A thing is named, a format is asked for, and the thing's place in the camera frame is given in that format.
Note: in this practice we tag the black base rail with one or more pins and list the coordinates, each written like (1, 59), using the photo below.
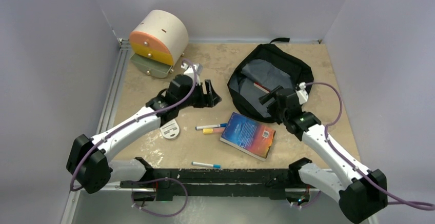
(275, 184)

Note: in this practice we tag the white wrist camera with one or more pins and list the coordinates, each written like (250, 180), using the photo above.
(301, 93)
(189, 71)

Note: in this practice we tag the cream round drawer cabinet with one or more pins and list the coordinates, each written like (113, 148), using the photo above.
(157, 43)

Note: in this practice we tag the white oval label card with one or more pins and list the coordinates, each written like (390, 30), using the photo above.
(170, 130)

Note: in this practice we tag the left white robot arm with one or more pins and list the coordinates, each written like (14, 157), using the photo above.
(91, 161)

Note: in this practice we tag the white marker blue cap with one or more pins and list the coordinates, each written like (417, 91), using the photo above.
(211, 126)

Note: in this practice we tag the black student backpack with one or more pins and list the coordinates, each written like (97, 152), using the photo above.
(269, 66)

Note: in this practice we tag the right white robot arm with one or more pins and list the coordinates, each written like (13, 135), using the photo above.
(358, 190)

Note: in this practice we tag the blue orange book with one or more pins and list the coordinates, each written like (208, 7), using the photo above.
(248, 136)

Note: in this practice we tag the red colourful booklet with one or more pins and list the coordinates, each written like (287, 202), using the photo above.
(260, 87)

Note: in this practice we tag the white marker lying lower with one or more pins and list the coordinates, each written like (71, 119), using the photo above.
(205, 165)

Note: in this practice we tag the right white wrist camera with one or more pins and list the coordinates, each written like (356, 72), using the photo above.
(301, 93)

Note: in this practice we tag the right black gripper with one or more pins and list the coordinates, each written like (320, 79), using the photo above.
(271, 108)

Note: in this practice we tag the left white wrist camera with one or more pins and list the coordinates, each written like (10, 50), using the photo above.
(189, 71)

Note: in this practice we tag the yellow pink highlighter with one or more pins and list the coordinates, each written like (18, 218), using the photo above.
(213, 130)

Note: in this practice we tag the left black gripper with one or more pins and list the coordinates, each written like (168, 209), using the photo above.
(208, 100)

